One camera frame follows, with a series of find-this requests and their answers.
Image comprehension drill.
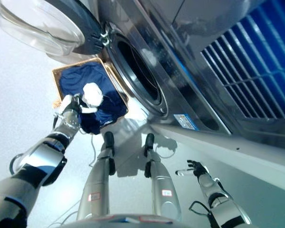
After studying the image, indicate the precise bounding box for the wicker laundry basket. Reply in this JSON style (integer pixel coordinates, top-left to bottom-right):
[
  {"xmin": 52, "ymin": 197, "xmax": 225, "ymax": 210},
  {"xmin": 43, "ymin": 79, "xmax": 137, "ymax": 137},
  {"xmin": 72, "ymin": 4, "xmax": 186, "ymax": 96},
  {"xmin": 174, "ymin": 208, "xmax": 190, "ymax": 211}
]
[{"xmin": 51, "ymin": 57, "xmax": 129, "ymax": 133}]

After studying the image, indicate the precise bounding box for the round glass washer door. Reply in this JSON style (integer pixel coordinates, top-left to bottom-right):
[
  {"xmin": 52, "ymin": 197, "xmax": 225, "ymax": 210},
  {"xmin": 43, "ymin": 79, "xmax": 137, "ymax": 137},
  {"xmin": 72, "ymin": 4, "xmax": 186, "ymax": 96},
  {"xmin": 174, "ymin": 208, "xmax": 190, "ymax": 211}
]
[{"xmin": 0, "ymin": 0, "xmax": 110, "ymax": 57}]

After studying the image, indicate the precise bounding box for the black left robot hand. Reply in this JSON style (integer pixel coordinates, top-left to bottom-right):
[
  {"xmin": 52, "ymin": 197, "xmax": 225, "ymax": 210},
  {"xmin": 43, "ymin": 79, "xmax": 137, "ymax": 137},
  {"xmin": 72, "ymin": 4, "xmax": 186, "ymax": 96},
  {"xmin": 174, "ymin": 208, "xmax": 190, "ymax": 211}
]
[{"xmin": 60, "ymin": 93, "xmax": 98, "ymax": 115}]

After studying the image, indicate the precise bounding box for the grey appliance side panel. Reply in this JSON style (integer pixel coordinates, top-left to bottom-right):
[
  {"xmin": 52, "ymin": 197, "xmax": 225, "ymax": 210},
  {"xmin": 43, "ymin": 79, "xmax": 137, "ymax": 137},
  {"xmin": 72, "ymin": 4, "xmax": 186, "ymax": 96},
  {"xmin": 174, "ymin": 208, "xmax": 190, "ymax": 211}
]
[{"xmin": 149, "ymin": 123, "xmax": 285, "ymax": 190}]

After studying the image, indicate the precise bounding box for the white garment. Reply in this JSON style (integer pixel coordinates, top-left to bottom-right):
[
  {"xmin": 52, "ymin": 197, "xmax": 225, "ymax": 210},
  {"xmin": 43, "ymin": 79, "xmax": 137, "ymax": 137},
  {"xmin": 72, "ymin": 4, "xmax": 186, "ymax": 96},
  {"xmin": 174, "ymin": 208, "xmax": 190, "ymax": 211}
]
[{"xmin": 82, "ymin": 82, "xmax": 104, "ymax": 109}]

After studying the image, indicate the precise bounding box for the silver left robot leg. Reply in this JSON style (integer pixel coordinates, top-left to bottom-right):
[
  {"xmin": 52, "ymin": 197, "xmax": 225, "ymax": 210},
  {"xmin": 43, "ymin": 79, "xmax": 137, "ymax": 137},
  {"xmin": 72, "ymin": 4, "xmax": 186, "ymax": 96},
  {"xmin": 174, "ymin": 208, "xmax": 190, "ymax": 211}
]
[{"xmin": 76, "ymin": 132, "xmax": 117, "ymax": 220}]

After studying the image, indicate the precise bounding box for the silver right robot leg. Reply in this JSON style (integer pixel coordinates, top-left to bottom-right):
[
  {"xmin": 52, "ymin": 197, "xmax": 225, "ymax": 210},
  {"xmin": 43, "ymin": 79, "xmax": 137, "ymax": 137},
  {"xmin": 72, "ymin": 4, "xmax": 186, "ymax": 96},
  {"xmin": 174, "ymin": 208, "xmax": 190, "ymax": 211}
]
[{"xmin": 143, "ymin": 133, "xmax": 182, "ymax": 220}]

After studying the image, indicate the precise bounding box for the blue washer label sticker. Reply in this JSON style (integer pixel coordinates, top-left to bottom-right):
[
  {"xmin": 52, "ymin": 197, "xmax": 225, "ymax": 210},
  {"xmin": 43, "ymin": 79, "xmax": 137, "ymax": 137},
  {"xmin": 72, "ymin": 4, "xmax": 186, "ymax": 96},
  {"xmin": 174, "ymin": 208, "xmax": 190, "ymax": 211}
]
[{"xmin": 173, "ymin": 114, "xmax": 200, "ymax": 131}]

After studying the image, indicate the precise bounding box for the front-load washing machine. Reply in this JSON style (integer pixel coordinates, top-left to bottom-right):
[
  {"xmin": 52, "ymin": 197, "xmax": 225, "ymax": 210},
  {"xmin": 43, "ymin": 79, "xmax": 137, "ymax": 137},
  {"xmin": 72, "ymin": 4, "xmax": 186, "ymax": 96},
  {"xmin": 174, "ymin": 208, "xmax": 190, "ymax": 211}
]
[{"xmin": 135, "ymin": 0, "xmax": 285, "ymax": 148}]

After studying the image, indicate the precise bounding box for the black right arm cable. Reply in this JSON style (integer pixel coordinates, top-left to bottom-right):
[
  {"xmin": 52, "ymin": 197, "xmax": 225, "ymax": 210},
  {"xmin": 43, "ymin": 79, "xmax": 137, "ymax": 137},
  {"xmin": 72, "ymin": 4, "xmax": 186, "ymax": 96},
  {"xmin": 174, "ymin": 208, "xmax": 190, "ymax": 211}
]
[{"xmin": 189, "ymin": 200, "xmax": 218, "ymax": 228}]

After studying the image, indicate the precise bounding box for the silver robot leg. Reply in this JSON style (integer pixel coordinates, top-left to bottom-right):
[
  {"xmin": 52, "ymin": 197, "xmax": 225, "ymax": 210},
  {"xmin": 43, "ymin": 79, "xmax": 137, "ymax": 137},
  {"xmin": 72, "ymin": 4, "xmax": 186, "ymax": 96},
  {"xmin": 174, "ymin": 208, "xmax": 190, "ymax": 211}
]
[
  {"xmin": 143, "ymin": 133, "xmax": 182, "ymax": 220},
  {"xmin": 76, "ymin": 132, "xmax": 117, "ymax": 220}
]

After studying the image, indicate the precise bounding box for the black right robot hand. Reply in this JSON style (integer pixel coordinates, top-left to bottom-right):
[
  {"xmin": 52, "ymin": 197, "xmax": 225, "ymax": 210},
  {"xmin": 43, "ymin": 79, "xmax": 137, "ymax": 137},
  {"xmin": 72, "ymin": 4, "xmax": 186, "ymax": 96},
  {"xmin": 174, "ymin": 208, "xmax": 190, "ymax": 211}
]
[{"xmin": 175, "ymin": 159, "xmax": 209, "ymax": 178}]

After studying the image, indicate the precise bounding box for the grey robot torso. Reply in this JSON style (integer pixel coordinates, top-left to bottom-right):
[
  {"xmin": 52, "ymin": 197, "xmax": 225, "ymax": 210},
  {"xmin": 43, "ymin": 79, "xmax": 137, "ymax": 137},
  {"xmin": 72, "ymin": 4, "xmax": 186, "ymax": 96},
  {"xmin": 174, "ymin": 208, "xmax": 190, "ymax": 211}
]
[{"xmin": 61, "ymin": 213, "xmax": 181, "ymax": 228}]

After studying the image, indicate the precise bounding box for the dryer vent grille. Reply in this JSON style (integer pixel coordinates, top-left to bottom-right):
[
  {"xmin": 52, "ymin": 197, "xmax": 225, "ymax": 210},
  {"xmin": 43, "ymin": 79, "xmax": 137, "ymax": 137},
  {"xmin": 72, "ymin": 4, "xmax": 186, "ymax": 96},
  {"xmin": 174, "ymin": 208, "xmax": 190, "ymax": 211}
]
[{"xmin": 200, "ymin": 0, "xmax": 285, "ymax": 119}]

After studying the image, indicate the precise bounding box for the navy blue garment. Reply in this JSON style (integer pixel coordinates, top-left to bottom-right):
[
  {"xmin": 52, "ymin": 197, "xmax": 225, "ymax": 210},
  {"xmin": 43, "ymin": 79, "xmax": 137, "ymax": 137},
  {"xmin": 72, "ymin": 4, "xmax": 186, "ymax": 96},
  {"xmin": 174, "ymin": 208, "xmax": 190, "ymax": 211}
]
[{"xmin": 59, "ymin": 62, "xmax": 128, "ymax": 135}]

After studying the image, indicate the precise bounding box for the white floor cable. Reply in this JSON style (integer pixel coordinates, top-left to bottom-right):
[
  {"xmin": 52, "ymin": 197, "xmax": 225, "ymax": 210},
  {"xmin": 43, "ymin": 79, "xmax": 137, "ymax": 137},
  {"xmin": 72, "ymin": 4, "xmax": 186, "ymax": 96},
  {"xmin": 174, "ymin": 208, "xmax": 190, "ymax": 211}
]
[
  {"xmin": 154, "ymin": 144, "xmax": 178, "ymax": 159},
  {"xmin": 87, "ymin": 133, "xmax": 98, "ymax": 168}
]

